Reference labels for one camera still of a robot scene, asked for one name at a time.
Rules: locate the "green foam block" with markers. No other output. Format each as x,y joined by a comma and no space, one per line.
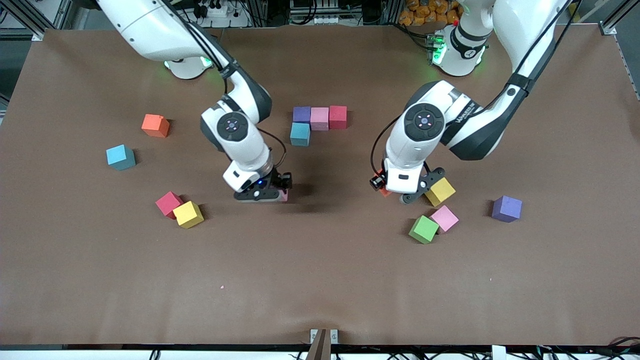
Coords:
423,230

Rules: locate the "white power strip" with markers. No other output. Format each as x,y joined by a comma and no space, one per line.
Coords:
220,11
325,20

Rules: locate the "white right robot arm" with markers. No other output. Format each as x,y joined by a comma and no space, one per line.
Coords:
232,127

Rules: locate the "orange foam block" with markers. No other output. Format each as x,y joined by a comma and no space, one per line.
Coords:
155,126
384,192

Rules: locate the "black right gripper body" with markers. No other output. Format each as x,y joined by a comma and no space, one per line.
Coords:
281,179

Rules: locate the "bag of orange snacks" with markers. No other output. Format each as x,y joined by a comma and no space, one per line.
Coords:
425,12

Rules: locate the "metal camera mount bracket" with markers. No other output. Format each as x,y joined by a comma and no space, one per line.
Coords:
324,345

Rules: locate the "small white box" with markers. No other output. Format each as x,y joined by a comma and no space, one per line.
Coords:
498,352

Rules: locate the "red foam block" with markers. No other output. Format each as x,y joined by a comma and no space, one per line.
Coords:
338,117
167,204

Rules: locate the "paper table cover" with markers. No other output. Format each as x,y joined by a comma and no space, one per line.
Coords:
320,280

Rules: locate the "purple foam block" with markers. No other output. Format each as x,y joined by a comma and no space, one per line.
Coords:
506,209
301,114

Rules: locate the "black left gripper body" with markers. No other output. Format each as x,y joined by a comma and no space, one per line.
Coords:
378,180

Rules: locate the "mauve pink foam block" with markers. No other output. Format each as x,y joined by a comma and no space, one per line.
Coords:
320,119

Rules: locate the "blue foam block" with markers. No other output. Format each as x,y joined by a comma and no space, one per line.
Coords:
120,157
300,134

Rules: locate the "aluminium frame post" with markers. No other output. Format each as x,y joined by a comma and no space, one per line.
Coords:
259,11
391,11
37,35
607,29

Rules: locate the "yellow foam block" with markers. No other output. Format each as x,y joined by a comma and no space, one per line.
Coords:
188,214
441,192

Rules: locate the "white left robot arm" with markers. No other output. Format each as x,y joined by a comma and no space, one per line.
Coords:
425,122

